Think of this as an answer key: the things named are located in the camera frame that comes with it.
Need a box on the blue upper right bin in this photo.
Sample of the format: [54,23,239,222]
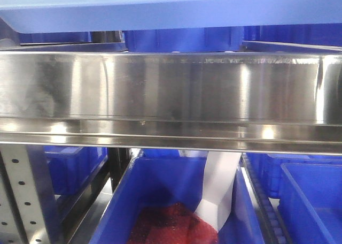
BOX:
[244,23,341,47]

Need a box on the blue lower left bin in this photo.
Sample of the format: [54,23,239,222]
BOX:
[44,146,107,195]

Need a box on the blue bin with red mesh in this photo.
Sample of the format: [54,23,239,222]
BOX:
[90,156,264,243]

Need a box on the perforated steel shelf post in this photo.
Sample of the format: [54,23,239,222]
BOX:
[1,144,64,243]

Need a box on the blue upper centre bin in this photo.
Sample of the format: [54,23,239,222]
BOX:
[125,27,244,52]

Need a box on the blue upper left bin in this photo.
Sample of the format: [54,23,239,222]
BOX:
[19,32,92,43]

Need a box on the stainless steel shelf rail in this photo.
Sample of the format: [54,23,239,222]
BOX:
[1,43,341,155]

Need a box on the blue plastic tray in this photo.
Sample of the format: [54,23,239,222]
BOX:
[1,0,341,33]

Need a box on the blue lower right front bin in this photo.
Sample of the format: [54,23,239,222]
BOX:
[278,163,341,243]

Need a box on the red mesh bag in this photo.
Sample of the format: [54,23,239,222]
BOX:
[127,202,219,243]

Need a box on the steel roller track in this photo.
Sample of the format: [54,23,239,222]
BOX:
[240,153,291,243]

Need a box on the blue lower right rear bin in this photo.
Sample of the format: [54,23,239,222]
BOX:
[246,152,341,199]

